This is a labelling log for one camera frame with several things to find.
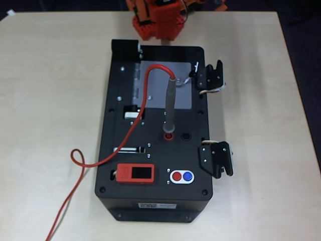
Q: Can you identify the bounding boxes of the grey hinged door panel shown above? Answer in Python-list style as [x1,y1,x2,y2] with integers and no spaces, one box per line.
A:
[132,60,193,110]

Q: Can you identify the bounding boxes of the black task board box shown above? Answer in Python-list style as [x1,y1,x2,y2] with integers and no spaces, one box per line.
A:
[94,39,214,223]

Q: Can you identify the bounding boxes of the black knob with zip tie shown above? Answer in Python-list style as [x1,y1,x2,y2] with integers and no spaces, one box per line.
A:
[182,61,201,86]

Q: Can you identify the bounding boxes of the red cable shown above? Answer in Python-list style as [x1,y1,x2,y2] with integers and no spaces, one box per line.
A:
[45,64,176,241]

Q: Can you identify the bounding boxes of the black cable clip bracket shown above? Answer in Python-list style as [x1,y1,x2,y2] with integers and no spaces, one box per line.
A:
[195,59,228,95]
[198,140,234,179]

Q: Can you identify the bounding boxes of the red display module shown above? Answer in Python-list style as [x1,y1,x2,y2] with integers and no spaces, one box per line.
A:
[116,163,155,185]

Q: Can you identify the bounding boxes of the grey test probe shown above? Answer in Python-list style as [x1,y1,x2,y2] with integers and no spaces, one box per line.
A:
[163,76,177,134]

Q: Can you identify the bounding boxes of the red and blue buttons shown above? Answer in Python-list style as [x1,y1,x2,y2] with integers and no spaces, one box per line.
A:
[169,169,196,184]

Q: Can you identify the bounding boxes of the white slider knob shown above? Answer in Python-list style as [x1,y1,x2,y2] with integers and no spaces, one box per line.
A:
[123,105,145,120]

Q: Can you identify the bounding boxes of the white printed label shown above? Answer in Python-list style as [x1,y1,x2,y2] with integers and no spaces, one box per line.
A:
[138,202,178,209]

